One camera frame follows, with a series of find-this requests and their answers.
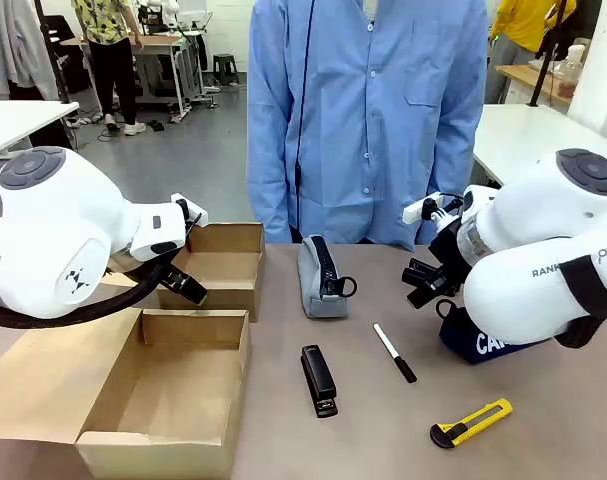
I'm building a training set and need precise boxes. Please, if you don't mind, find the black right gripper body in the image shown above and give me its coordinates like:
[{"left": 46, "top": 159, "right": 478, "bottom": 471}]
[{"left": 428, "top": 218, "right": 473, "bottom": 292}]

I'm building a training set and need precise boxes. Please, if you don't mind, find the person in yellow floral shirt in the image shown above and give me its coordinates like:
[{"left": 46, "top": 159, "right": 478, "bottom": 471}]
[{"left": 71, "top": 0, "right": 148, "bottom": 138}]

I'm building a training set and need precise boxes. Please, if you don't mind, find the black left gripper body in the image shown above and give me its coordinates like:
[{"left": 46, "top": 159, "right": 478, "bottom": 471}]
[{"left": 156, "top": 263, "right": 197, "bottom": 295}]

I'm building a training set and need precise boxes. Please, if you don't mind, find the small cardboard box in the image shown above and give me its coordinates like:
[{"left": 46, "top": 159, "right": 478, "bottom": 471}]
[{"left": 155, "top": 221, "right": 268, "bottom": 324}]

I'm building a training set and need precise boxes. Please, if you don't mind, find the black stand pole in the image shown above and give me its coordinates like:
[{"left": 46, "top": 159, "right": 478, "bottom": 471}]
[{"left": 527, "top": 0, "right": 568, "bottom": 108}]

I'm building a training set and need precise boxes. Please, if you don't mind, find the wooden top background desk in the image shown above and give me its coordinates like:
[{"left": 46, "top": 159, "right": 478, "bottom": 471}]
[{"left": 60, "top": 30, "right": 207, "bottom": 124}]

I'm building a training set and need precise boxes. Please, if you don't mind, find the black right arm cable sleeve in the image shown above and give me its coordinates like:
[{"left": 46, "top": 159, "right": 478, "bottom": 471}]
[{"left": 551, "top": 314, "right": 607, "bottom": 350}]

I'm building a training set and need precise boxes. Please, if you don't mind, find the clear plastic bottle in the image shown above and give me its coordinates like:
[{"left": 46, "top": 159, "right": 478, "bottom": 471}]
[{"left": 552, "top": 44, "right": 585, "bottom": 100}]

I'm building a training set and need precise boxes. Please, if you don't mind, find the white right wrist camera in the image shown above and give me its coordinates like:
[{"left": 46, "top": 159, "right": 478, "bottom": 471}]
[{"left": 402, "top": 190, "right": 465, "bottom": 225}]

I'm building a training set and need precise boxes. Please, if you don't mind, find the black stapler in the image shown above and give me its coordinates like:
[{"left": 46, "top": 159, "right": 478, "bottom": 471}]
[{"left": 299, "top": 343, "right": 340, "bottom": 420}]

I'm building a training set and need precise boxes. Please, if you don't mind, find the person in blue shirt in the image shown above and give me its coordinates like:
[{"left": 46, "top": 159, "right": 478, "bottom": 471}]
[{"left": 245, "top": 0, "right": 490, "bottom": 253}]

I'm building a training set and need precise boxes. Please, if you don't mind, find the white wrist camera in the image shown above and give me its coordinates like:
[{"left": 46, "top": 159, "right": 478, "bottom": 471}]
[
  {"left": 169, "top": 193, "right": 209, "bottom": 227},
  {"left": 402, "top": 190, "right": 465, "bottom": 225}
]

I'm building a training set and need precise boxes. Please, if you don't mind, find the person in grey hoodie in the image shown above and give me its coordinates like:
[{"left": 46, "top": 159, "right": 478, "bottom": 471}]
[{"left": 0, "top": 0, "right": 80, "bottom": 151}]

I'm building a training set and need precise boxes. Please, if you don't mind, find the black strap on right arm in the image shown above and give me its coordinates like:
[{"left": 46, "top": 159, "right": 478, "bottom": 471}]
[{"left": 559, "top": 253, "right": 607, "bottom": 322}]

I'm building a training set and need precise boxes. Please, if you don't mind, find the person's right forearm blue sleeve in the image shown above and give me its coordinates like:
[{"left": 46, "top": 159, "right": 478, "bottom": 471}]
[{"left": 246, "top": 99, "right": 293, "bottom": 245}]

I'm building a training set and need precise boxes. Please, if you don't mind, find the black lanyard cable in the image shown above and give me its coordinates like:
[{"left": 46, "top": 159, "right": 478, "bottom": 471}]
[{"left": 281, "top": 0, "right": 318, "bottom": 190}]

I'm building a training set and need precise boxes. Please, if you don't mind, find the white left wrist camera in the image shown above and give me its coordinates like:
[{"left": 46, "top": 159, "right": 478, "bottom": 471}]
[{"left": 169, "top": 193, "right": 209, "bottom": 227}]

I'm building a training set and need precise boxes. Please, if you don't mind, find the white black marker pen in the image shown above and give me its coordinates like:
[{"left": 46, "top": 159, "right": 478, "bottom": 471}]
[{"left": 372, "top": 322, "right": 419, "bottom": 385}]

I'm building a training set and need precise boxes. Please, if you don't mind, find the person's left forearm blue sleeve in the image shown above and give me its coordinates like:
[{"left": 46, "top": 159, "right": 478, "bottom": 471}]
[{"left": 416, "top": 119, "right": 487, "bottom": 252}]

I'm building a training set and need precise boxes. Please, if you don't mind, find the grey pencil case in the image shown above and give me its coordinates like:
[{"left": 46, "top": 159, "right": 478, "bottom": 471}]
[{"left": 296, "top": 234, "right": 359, "bottom": 320}]

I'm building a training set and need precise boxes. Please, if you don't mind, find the wooden background table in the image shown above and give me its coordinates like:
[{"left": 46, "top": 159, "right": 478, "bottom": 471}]
[{"left": 494, "top": 63, "right": 575, "bottom": 107}]

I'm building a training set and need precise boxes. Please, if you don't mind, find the navy blue pencil case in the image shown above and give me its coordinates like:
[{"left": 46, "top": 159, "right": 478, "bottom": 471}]
[{"left": 434, "top": 298, "right": 555, "bottom": 367}]

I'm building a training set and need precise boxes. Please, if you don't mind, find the large cardboard box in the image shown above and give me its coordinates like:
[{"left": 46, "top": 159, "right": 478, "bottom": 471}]
[{"left": 0, "top": 306, "right": 253, "bottom": 480}]

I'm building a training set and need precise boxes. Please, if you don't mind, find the black left arm cable sleeve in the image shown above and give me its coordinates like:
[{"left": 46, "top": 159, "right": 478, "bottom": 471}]
[{"left": 0, "top": 257, "right": 170, "bottom": 330}]

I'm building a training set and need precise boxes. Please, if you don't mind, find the person in yellow hoodie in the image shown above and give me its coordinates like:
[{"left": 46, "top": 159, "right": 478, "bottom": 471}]
[{"left": 484, "top": 0, "right": 579, "bottom": 105}]

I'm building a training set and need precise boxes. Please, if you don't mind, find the black arm cable sleeve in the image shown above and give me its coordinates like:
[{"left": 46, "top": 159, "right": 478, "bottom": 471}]
[
  {"left": 0, "top": 257, "right": 170, "bottom": 330},
  {"left": 551, "top": 314, "right": 607, "bottom": 350}
]

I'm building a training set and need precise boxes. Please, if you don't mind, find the dark green plastic stool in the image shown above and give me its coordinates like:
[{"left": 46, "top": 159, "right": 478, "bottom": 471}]
[{"left": 212, "top": 52, "right": 240, "bottom": 86}]

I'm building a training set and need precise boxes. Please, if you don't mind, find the yellow black utility knife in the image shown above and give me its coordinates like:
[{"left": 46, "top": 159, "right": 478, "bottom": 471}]
[{"left": 428, "top": 397, "right": 514, "bottom": 449}]

